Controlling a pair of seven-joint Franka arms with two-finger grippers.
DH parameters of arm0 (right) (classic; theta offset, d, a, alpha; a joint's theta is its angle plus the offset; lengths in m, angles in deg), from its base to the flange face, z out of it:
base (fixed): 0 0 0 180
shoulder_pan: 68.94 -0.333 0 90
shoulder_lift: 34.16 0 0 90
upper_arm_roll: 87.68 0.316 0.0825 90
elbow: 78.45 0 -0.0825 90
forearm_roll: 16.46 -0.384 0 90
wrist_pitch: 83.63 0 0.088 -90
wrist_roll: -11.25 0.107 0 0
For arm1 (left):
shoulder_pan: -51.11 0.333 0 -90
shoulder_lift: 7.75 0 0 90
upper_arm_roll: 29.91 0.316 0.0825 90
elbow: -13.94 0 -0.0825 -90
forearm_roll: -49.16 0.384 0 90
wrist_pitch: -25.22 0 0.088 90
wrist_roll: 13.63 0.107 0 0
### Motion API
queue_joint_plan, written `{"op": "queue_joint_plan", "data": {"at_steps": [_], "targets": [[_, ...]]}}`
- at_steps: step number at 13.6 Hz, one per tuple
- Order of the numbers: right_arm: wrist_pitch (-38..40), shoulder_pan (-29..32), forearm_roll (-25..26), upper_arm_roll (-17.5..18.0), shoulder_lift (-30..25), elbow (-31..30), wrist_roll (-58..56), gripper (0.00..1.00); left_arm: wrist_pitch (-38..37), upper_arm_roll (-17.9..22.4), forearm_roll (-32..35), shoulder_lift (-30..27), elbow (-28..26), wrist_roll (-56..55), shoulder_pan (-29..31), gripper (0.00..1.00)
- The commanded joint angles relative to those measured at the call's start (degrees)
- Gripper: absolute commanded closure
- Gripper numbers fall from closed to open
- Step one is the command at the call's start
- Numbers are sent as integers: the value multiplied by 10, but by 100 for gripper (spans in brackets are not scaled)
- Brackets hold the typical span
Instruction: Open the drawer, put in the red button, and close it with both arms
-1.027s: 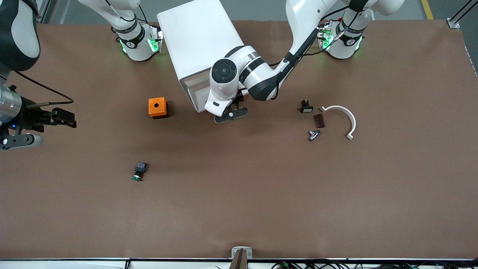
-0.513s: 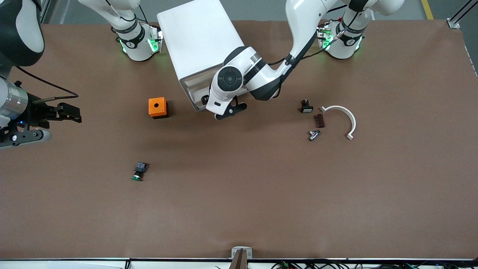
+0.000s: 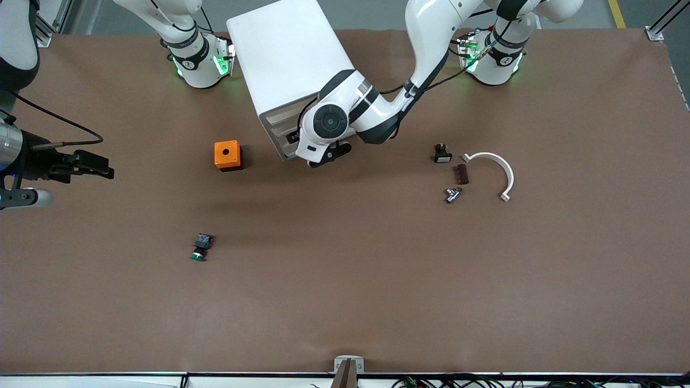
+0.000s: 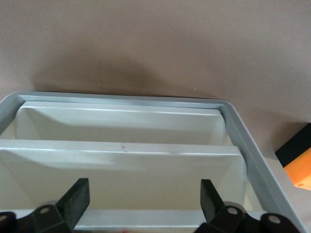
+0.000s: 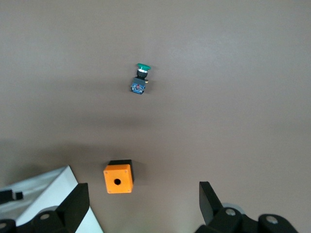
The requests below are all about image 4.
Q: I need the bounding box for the orange button enclosure box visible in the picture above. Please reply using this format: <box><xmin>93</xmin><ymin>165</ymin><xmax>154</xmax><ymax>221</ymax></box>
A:
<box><xmin>275</xmin><ymin>122</ymin><xmax>311</xmax><ymax>191</ymax></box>

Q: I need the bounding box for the white drawer cabinet housing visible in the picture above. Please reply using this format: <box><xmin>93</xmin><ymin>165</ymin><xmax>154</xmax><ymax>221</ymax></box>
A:
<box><xmin>0</xmin><ymin>91</ymin><xmax>307</xmax><ymax>233</ymax></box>

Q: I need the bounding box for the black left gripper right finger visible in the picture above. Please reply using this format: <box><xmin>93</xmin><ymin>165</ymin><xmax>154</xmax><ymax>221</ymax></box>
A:
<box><xmin>194</xmin><ymin>179</ymin><xmax>299</xmax><ymax>233</ymax></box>

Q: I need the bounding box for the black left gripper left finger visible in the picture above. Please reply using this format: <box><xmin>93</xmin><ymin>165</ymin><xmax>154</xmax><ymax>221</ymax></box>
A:
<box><xmin>0</xmin><ymin>178</ymin><xmax>90</xmax><ymax>233</ymax></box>

